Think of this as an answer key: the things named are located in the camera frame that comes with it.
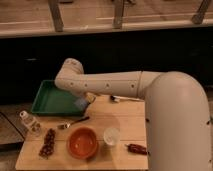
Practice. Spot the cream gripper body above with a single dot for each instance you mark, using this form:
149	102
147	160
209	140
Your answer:
90	97

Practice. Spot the blue sponge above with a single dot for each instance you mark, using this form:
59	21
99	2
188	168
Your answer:
81	103

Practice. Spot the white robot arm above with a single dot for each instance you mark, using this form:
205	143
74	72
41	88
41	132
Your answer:
178	126

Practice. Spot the green plastic tray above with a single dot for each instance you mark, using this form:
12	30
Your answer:
51	101

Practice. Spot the wooden table board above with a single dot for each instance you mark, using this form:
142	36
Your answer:
127	116

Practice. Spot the white cup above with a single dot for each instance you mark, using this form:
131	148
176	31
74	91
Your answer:
111	136

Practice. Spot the orange bowl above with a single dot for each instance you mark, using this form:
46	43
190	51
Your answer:
82	143

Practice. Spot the clear plastic bottle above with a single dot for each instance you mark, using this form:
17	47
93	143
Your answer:
30	122

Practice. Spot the dark red chili pepper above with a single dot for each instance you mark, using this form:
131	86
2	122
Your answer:
138	149

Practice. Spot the bunch of dark grapes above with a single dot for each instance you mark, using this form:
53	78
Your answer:
48	146

